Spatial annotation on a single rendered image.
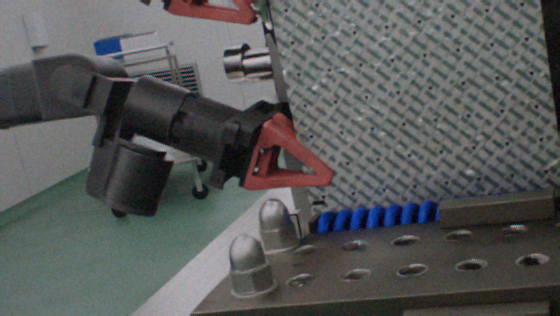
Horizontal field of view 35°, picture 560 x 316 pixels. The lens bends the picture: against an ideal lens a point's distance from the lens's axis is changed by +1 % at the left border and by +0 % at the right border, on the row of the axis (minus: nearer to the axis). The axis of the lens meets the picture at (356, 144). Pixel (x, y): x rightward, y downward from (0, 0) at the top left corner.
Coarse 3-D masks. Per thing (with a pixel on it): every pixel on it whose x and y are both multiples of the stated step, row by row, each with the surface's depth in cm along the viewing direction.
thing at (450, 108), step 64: (320, 64) 80; (384, 64) 78; (448, 64) 77; (512, 64) 76; (320, 128) 81; (384, 128) 80; (448, 128) 78; (512, 128) 77; (320, 192) 83; (384, 192) 81; (448, 192) 80
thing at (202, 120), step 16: (192, 112) 82; (208, 112) 82; (224, 112) 82; (240, 112) 82; (176, 128) 82; (192, 128) 81; (208, 128) 81; (224, 128) 78; (176, 144) 83; (192, 144) 82; (208, 144) 81; (224, 144) 79; (208, 160) 83; (224, 160) 80; (224, 176) 79
